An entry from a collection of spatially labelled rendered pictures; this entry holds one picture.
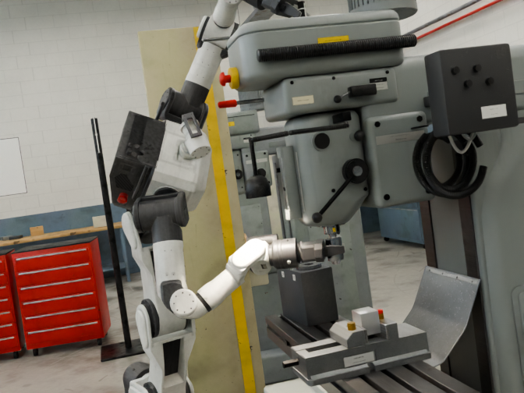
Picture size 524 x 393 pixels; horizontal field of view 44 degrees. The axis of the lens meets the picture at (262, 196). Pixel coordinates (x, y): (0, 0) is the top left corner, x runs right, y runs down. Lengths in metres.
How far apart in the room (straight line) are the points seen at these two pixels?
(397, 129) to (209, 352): 2.15
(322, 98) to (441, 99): 0.33
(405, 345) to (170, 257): 0.70
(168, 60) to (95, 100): 7.33
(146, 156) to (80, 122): 8.84
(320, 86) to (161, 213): 0.59
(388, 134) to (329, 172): 0.20
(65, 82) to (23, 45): 0.84
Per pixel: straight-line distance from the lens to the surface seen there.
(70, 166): 10.79
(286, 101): 1.74
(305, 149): 1.78
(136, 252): 2.33
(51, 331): 6.45
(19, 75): 10.99
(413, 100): 1.89
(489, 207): 1.92
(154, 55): 3.57
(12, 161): 10.87
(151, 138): 2.05
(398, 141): 1.84
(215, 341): 3.65
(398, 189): 1.84
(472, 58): 1.69
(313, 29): 1.79
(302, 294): 2.21
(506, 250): 1.94
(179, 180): 1.99
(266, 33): 1.74
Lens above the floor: 1.51
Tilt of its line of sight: 3 degrees down
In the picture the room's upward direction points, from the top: 8 degrees counter-clockwise
